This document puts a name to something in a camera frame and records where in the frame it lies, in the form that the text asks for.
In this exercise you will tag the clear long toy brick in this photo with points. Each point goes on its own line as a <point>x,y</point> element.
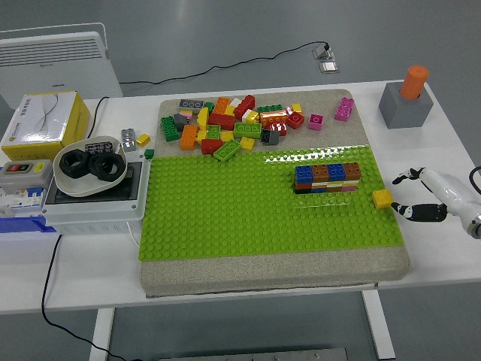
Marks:
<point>319,203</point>

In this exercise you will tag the pink long toy brick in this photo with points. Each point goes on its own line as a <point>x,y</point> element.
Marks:
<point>345,109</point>

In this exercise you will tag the light green square brick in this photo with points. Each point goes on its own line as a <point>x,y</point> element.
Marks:
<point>213,132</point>

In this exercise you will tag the light green long brick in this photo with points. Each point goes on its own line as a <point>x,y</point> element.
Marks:
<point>248,130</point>
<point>227,150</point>

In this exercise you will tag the large black hex nut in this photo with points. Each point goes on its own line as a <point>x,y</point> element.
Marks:
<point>67,167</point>
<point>98,171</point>

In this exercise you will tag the brown square toy brick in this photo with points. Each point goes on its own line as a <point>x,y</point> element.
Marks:
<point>352,171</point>
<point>320,173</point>

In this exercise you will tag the yellow white cardboard box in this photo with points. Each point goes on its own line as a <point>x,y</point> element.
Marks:
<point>37,124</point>

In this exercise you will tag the grey push-button switch box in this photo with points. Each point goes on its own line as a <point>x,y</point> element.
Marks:
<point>24,176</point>

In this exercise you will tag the grey block holder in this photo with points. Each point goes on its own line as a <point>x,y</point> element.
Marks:
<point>404,111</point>

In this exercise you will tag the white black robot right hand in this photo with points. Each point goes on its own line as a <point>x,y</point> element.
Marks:
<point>447,192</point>

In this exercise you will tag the small dark green brick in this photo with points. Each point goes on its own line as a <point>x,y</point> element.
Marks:
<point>209,107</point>

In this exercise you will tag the white rounded bowl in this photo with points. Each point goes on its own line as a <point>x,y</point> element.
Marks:
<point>71,186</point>

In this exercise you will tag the dark green flat brick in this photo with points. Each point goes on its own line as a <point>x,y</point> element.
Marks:
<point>270,108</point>

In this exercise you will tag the yellow long toy brick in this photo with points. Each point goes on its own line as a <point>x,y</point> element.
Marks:
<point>203,117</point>

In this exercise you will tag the orange long toy brick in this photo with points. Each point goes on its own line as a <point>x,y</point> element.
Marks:
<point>221,105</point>
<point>189,137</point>

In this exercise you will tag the magenta square toy brick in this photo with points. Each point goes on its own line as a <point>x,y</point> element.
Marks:
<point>315,122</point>

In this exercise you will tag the red square toy brick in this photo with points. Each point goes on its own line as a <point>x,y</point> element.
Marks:
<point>295,120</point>

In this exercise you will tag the grey-brown table mat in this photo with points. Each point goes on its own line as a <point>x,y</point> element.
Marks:
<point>263,272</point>

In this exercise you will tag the yellow sloped toy brick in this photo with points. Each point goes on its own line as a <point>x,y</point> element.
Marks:
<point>143,140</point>

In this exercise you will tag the blue square toy brick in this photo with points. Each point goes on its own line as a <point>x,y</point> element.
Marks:
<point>304,174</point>
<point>336,172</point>

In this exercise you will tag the grey electrical enclosure box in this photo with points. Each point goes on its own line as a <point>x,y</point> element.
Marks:
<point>94,214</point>

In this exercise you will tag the orange flat toy brick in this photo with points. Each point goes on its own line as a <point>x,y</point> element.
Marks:
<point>334,189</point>

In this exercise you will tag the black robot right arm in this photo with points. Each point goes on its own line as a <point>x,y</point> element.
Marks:
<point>478,229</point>

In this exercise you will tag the pink flat toy brick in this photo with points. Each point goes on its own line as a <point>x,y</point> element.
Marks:
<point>349,187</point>

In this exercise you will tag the open metal floor socket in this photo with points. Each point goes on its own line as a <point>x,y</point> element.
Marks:
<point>324,53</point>

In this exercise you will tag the red sloped toy brick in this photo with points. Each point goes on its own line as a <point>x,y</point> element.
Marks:
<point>211,146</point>

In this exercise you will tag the red white toy brick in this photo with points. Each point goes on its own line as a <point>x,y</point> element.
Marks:
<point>279,129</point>

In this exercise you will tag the light grey long brick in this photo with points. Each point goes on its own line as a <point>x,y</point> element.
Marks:
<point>128,139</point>

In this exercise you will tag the grey sloped toy brick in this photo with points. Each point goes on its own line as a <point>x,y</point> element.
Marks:
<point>181,121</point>

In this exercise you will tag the yellow white toy brick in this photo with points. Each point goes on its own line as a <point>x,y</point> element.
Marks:
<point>250,116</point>

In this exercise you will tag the red long toy brick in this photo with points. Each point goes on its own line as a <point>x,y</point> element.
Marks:
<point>221,121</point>
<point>245,106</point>

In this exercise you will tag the glossy orange long brick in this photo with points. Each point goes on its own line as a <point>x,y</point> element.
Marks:
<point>273,117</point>

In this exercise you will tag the orange cylinder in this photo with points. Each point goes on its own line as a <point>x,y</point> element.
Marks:
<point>413,82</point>

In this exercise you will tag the small dark terminal block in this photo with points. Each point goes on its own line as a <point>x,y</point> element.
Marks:
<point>98,147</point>

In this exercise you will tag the black flat toy brick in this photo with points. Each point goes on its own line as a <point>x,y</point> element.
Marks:
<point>302,191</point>

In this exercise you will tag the dark grey toy brick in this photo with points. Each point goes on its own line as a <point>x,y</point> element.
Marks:
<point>270,137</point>

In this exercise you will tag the closed metal floor socket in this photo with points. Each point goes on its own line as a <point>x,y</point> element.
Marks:
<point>328,67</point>

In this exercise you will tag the white panel heater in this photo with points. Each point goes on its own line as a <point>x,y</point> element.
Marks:
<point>56,71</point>

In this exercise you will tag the red flat toy brick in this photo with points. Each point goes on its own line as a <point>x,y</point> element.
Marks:
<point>303,185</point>

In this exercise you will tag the grey long toy brick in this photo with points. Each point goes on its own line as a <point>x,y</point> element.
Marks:
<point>191,105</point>

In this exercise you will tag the white blue circuit breaker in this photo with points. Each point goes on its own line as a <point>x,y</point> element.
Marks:
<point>19,201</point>

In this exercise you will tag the white small toy brick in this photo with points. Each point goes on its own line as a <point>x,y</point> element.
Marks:
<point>235,102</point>

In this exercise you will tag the white table leg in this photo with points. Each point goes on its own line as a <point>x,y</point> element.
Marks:
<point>379,323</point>
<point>101,334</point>

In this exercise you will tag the yellow square toy brick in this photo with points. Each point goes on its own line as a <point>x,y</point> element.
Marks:
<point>226,136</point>
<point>382,198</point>
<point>247,143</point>
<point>297,108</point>

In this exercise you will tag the dark green long brick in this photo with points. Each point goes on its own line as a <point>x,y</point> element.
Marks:
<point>170,128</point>

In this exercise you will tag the grey metal plate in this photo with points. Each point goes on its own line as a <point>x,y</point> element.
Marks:
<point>251,354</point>

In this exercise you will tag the green studded baseplate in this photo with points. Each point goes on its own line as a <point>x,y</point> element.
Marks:
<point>225,210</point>

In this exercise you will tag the tiny green toy brick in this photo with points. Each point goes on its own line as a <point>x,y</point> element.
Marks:
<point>149,153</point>

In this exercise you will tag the yellow small toy brick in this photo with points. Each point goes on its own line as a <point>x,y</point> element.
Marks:
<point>230,110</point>

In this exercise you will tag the white flat toy brick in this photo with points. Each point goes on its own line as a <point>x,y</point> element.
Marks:
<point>350,182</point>

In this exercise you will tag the pale pink small brick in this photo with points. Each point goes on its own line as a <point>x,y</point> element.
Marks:
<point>288,110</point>

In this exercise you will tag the blue flat toy brick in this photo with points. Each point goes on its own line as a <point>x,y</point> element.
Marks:
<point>318,190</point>

